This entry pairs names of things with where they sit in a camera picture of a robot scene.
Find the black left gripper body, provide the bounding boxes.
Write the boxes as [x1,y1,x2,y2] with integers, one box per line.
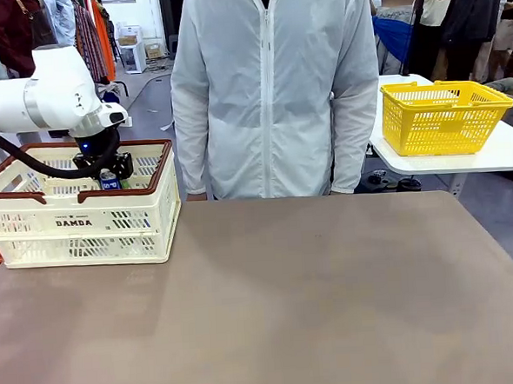
[70,129,136,183]

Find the blue can white letters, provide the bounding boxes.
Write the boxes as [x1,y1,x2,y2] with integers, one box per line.
[98,167,123,192]

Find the yellow plastic basket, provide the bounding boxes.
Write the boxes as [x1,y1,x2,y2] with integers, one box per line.
[379,76,513,160]

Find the white floor appliance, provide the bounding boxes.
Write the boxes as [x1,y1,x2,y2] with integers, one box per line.
[117,21,148,75]

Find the orange hanging garment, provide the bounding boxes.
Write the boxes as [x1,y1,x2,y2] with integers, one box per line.
[91,0,118,81]

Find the cardboard box on floor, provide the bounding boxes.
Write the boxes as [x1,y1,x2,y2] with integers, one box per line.
[144,41,165,60]

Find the brown striped hanging garment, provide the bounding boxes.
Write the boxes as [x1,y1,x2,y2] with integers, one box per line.
[72,0,111,84]

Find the light blue hanging shirt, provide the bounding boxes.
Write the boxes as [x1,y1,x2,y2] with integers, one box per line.
[43,0,78,49]

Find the person in white jacket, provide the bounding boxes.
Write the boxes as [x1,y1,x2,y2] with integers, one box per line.
[164,0,387,206]

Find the dark red hanging garment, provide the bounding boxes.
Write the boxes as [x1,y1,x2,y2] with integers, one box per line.
[0,0,65,81]

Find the black wheeled table base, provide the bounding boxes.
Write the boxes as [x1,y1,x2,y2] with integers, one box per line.
[365,167,423,195]

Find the blue shorts garment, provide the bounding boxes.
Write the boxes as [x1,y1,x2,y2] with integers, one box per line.
[371,10,417,66]

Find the white table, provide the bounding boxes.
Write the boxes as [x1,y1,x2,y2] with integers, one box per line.
[364,67,513,204]

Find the hanging black jacket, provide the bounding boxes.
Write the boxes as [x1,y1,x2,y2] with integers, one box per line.
[438,0,510,51]

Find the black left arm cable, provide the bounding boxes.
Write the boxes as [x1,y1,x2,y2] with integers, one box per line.
[0,116,123,185]

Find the cream basket with brown handles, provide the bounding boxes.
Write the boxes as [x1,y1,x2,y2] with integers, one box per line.
[0,134,186,275]

